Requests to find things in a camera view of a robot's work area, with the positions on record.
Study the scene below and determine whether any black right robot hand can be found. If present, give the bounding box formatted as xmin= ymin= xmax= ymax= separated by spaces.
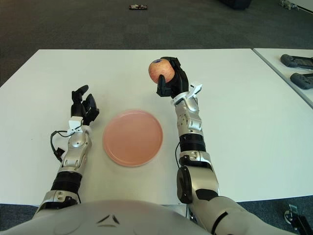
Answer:
xmin=156 ymin=56 xmax=203 ymax=105

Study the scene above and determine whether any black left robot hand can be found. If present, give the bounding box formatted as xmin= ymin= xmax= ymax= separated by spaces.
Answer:
xmin=66 ymin=84 xmax=100 ymax=135

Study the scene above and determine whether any red yellow apple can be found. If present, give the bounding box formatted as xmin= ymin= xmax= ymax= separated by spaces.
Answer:
xmin=148 ymin=58 xmax=176 ymax=84

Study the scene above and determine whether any pink round plate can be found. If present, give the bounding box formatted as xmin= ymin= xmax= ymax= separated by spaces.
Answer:
xmin=102 ymin=109 xmax=164 ymax=168

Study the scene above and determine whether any dark bulky floor object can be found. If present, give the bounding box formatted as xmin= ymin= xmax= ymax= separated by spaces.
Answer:
xmin=217 ymin=0 xmax=252 ymax=11

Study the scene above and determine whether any silver robot torso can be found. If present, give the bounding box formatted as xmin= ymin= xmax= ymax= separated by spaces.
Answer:
xmin=0 ymin=199 xmax=211 ymax=235

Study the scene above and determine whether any grey handheld controller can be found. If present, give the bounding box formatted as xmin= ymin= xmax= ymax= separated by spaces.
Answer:
xmin=280 ymin=54 xmax=313 ymax=70
xmin=290 ymin=72 xmax=313 ymax=90

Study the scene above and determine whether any small grey floor clutter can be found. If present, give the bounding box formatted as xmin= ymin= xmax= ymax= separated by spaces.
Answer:
xmin=278 ymin=0 xmax=300 ymax=10

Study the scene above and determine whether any black device on floor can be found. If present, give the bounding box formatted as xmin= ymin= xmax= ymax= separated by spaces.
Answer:
xmin=284 ymin=204 xmax=309 ymax=227

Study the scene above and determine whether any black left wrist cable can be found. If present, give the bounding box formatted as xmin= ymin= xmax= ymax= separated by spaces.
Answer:
xmin=50 ymin=131 xmax=71 ymax=162

